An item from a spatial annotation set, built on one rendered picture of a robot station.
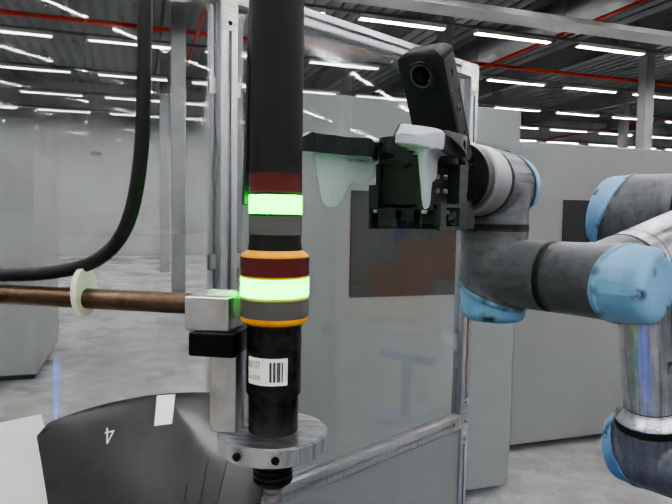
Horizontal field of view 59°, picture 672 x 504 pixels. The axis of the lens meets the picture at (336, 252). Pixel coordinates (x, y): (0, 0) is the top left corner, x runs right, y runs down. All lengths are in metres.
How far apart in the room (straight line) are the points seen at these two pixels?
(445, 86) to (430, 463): 1.42
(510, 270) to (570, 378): 3.91
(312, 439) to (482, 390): 3.16
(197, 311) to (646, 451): 0.88
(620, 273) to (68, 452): 0.52
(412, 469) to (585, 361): 2.97
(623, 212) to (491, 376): 2.62
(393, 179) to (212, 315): 0.22
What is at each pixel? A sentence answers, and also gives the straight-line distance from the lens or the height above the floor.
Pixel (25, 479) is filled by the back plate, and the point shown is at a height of 1.31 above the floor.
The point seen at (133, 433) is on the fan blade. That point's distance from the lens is 0.59.
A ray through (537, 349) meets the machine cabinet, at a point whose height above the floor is 0.70.
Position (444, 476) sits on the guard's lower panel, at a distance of 1.91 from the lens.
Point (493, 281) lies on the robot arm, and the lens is 0.66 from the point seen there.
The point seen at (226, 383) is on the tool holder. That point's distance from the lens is 0.39.
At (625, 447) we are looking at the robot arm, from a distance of 1.15.
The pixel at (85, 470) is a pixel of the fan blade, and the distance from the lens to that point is 0.59.
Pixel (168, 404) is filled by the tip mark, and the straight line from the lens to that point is 0.59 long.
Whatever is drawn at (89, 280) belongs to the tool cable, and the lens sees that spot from 0.44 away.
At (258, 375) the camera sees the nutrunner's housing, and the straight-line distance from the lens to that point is 0.38.
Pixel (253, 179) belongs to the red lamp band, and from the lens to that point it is 0.37.
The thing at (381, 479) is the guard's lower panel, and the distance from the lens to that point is 1.67.
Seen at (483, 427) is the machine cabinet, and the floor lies 0.41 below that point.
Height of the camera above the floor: 1.60
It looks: 4 degrees down
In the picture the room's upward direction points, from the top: 1 degrees clockwise
